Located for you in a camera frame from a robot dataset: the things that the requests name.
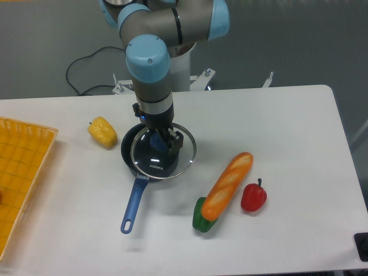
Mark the green toy bell pepper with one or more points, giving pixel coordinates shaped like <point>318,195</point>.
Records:
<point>199,222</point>

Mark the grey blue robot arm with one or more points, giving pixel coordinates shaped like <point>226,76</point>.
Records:
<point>148,30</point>

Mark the yellow toy bell pepper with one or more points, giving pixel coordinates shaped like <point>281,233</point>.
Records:
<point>102,132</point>

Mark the black device at table edge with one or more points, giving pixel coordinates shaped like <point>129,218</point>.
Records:
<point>361,241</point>

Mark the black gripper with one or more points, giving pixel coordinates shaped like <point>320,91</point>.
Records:
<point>162,123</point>

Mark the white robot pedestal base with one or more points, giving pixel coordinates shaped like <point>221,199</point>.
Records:
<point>181,80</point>

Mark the yellow plastic basket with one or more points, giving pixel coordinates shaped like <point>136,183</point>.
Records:
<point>24,151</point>

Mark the blue saucepan with handle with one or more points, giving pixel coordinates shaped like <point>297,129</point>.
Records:
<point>135,184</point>

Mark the red toy bell pepper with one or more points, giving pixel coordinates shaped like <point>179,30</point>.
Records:
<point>254,197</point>

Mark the glass pot lid blue knob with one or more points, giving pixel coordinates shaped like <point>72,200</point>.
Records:
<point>186,155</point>

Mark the toy baguette bread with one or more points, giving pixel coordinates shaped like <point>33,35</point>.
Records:
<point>225,187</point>

